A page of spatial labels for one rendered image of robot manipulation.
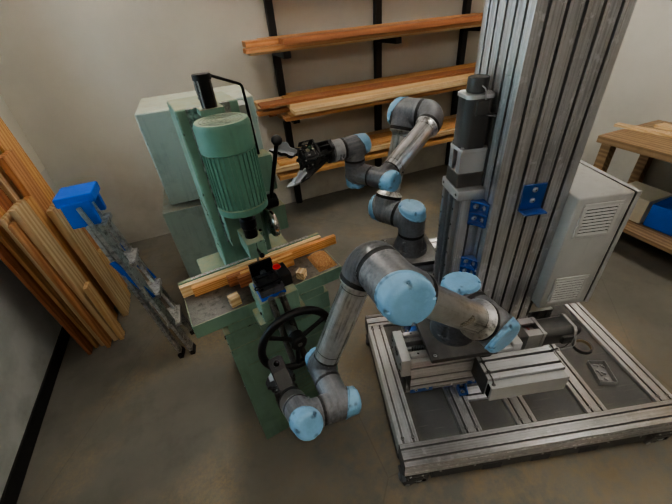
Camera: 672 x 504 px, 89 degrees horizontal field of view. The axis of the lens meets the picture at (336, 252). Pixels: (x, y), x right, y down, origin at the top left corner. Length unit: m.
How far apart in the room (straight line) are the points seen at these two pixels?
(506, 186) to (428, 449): 1.11
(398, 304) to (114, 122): 3.16
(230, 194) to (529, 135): 0.91
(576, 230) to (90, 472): 2.37
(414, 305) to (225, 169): 0.72
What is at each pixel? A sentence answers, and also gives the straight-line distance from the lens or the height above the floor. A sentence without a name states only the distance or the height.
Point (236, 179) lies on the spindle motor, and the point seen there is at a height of 1.34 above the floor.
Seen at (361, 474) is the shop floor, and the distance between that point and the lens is 1.89.
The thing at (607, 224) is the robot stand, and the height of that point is 1.12.
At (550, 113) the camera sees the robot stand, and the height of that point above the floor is 1.48.
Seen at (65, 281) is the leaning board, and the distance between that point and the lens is 2.60.
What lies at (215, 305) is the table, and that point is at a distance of 1.35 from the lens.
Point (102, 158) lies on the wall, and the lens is 3.66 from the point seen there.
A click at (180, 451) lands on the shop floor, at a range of 2.15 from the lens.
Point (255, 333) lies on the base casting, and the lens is 1.41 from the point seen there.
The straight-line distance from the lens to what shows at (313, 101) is 3.18.
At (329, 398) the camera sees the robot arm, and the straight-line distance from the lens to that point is 0.96.
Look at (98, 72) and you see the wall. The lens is 3.50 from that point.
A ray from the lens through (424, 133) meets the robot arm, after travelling 1.39.
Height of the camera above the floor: 1.76
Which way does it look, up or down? 36 degrees down
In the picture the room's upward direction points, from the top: 6 degrees counter-clockwise
